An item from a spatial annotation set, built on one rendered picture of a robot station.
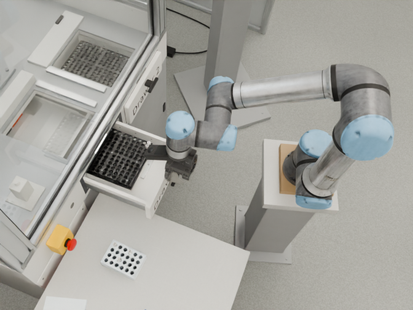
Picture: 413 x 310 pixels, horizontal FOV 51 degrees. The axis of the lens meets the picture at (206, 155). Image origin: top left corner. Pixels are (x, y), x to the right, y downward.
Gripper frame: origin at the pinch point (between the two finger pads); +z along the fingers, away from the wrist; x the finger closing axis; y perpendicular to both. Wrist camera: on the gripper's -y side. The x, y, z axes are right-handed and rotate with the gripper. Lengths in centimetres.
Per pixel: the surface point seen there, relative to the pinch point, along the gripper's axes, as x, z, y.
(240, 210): 34, 88, 27
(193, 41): 137, 91, -43
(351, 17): 207, 90, 53
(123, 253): -27.7, 11.9, -5.5
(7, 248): -44, -21, -26
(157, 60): 41.7, -1.3, -24.2
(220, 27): 95, 27, -14
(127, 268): -31.7, 11.0, -1.9
